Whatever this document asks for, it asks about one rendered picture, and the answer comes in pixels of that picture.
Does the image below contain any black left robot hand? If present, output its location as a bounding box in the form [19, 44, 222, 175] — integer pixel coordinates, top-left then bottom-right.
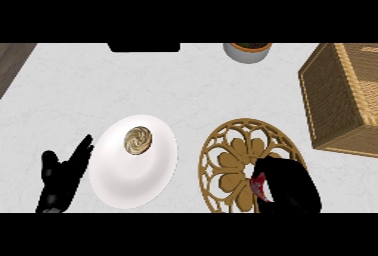
[34, 134, 96, 214]

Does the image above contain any red can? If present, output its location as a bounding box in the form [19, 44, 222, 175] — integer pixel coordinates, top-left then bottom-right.
[250, 171, 275, 203]

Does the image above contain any white oval plate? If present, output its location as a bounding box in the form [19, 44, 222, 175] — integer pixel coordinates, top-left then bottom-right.
[89, 114, 179, 210]

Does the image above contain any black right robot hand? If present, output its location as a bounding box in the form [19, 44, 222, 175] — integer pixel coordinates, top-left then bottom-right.
[253, 155, 324, 214]

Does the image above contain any beige swirled cupcake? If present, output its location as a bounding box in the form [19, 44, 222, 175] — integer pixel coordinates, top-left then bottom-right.
[123, 126, 154, 156]

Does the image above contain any brown wicker basket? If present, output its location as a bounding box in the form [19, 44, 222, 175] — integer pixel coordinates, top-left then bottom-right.
[297, 43, 378, 159]

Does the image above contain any black appliance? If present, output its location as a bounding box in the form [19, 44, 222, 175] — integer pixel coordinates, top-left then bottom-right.
[108, 43, 182, 53]

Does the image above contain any gold openwork round placemat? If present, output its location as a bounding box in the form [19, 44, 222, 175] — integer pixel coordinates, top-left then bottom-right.
[198, 117, 310, 214]

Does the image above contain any dark wooden panel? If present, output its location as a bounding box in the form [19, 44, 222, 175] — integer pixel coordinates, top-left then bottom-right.
[0, 43, 39, 100]

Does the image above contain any white plant pot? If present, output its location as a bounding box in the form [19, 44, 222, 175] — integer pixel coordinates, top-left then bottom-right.
[223, 43, 273, 65]

